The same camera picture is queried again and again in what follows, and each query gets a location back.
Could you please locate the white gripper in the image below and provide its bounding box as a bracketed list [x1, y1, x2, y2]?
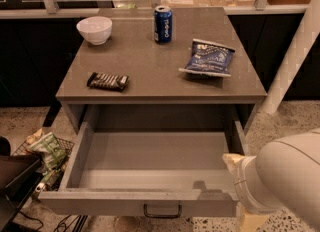
[222, 153, 283, 215]

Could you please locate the grey top drawer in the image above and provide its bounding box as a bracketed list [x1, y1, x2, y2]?
[40, 105, 246, 219]

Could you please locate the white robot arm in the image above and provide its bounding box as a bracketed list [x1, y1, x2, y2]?
[222, 128, 320, 231]

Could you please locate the grey drawer cabinet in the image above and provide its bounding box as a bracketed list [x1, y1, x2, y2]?
[56, 7, 266, 130]

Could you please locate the blue chip bag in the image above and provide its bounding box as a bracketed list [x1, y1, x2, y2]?
[179, 39, 235, 77]

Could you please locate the white diagonal support pole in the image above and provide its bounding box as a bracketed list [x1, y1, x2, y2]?
[261, 0, 320, 114]

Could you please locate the blue soda can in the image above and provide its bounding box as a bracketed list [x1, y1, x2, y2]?
[154, 5, 172, 44]

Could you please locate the dark striped snack bar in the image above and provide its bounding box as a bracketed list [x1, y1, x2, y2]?
[87, 72, 129, 90]

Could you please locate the white railing ledge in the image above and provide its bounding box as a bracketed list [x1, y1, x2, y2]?
[0, 4, 309, 19]

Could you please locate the green white snack bag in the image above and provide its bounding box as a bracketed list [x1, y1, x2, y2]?
[26, 132, 67, 171]

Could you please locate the white ceramic bowl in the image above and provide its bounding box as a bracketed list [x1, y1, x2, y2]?
[76, 16, 113, 45]

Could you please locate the metal can in basket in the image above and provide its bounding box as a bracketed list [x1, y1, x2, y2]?
[35, 182, 47, 193]

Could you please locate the black base equipment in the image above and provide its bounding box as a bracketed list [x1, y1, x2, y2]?
[0, 137, 42, 232]

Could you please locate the black cable on floor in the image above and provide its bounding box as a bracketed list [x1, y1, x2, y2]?
[18, 210, 89, 232]

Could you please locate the black wire basket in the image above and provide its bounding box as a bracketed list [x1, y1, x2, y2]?
[13, 133, 74, 195]

